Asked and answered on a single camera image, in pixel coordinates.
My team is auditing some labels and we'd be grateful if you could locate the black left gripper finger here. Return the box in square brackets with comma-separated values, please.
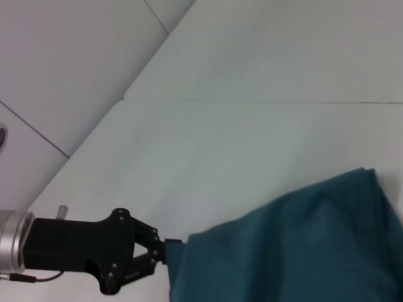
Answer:
[118, 250, 167, 289]
[127, 216, 184, 255]

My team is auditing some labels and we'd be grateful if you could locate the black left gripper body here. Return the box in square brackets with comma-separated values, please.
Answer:
[22, 207, 137, 296]

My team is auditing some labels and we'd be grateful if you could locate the teal blue shirt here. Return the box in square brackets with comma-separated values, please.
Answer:
[165, 168, 403, 302]

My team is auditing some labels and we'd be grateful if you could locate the red left arm cable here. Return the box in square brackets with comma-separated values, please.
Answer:
[0, 271, 65, 283]

